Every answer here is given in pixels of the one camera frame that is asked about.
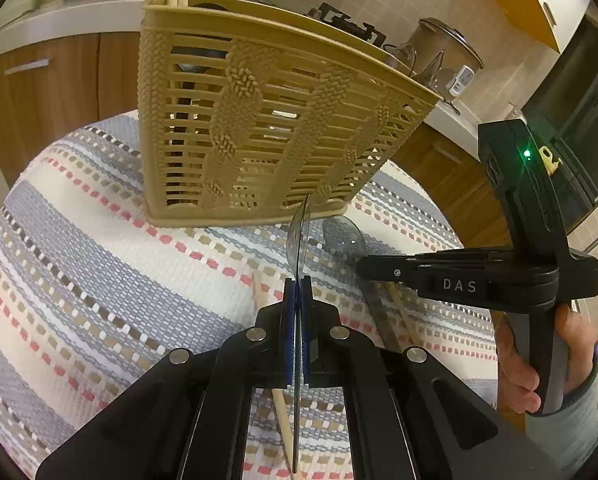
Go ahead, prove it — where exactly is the person's right hand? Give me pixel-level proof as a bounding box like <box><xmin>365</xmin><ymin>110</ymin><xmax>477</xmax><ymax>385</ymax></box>
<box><xmin>493</xmin><ymin>303</ymin><xmax>598</xmax><ymax>415</ymax></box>

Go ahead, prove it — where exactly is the striped woven tablecloth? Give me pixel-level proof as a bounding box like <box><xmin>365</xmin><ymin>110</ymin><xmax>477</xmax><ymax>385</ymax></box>
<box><xmin>0</xmin><ymin>113</ymin><xmax>497</xmax><ymax>479</ymax></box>

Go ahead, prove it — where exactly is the beige plastic utensil basket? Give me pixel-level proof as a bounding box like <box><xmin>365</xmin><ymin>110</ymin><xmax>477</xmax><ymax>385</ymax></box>
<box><xmin>138</xmin><ymin>0</ymin><xmax>439</xmax><ymax>228</ymax></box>

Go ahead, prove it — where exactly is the brown rice cooker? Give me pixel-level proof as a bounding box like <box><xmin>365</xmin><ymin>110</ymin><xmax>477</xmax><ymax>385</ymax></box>
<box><xmin>384</xmin><ymin>18</ymin><xmax>484</xmax><ymax>104</ymax></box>

